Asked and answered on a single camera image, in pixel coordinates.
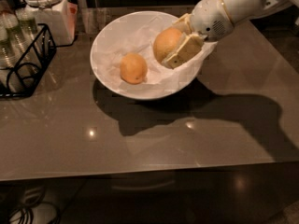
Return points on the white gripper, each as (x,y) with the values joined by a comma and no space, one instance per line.
(209,19)

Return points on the orange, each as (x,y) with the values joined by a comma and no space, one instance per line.
(165,42)
(133,68)

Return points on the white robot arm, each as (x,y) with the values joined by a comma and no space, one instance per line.
(243,10)

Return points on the white ceramic bowl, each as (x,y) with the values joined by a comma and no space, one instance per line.
(109,38)

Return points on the white paper liner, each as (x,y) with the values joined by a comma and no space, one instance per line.
(130,38)

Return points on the clear glass tumbler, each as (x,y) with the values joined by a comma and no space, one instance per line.
(95,19)

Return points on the white lidded jar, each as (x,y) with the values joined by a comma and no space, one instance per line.
(59,15)

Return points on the clear plastic cup stack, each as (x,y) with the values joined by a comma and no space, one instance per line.
(29,29)

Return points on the black wire cup rack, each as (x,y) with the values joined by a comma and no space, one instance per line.
(23,78)

